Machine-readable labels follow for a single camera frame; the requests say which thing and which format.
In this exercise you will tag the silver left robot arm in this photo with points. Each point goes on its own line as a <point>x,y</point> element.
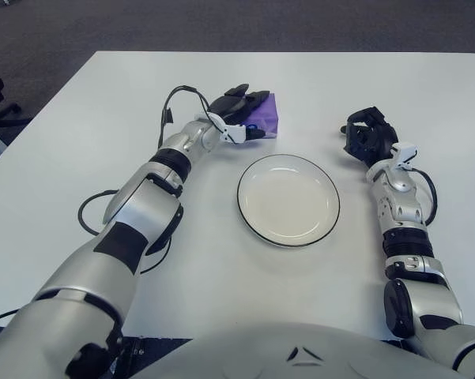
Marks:
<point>142,205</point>

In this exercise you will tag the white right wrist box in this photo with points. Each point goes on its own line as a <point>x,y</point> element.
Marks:
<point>405,152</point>

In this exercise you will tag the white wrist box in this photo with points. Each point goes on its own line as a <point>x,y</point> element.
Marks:
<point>235,133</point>
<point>405,152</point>

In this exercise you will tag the silver robot torso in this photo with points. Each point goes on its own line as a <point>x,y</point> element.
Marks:
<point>237,351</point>

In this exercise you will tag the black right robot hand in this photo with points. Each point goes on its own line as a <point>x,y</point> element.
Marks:
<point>373,138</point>

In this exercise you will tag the purple tissue paper pack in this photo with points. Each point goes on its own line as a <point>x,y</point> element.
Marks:
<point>266,118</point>

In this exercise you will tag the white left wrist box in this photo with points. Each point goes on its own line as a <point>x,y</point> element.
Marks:
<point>235,133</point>

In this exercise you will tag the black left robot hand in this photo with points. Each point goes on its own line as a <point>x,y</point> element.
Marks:
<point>231,104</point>

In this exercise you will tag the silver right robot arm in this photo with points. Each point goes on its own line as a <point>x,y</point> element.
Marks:
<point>403,205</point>

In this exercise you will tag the white plate black rim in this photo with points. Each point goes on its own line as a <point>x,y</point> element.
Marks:
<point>288,201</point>

